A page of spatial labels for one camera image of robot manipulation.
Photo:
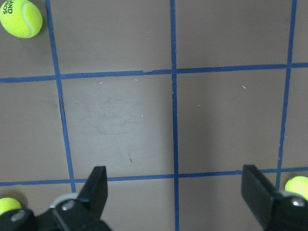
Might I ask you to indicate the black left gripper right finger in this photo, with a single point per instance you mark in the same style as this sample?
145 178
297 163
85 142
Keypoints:
275 210

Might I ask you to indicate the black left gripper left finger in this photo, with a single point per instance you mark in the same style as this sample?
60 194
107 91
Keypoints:
82 211

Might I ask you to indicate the tennis ball near front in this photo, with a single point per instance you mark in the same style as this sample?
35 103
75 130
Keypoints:
299 185

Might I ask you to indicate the tennis ball mid table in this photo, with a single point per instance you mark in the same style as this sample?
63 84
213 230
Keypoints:
8 204

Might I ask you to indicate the tennis ball by near base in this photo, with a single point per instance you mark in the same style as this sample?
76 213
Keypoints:
21 18

